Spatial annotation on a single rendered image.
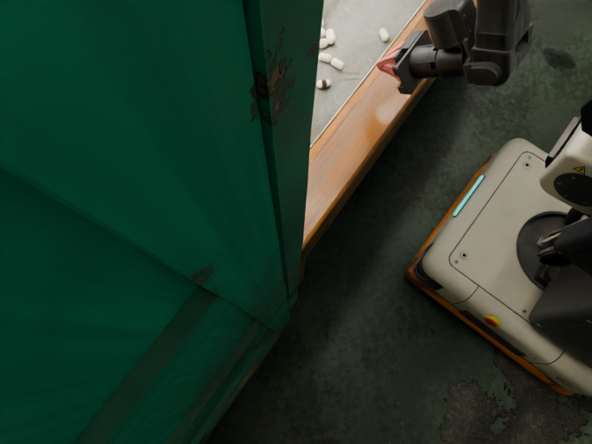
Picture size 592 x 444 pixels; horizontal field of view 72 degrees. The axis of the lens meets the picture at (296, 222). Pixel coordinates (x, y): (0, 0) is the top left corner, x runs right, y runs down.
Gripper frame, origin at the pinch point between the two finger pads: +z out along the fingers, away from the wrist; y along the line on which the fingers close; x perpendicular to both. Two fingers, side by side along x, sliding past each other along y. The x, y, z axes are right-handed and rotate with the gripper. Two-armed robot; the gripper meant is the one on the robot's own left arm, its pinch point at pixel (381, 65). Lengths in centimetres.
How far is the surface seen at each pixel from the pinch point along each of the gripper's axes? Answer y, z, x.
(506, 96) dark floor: -83, 34, 86
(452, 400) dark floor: 38, 2, 112
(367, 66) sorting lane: -6.6, 11.4, 5.1
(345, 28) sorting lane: -12.5, 19.0, -1.6
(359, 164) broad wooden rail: 16.4, 0.3, 11.3
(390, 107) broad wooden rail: 1.1, 1.9, 10.1
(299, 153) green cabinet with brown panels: 45, -44, -31
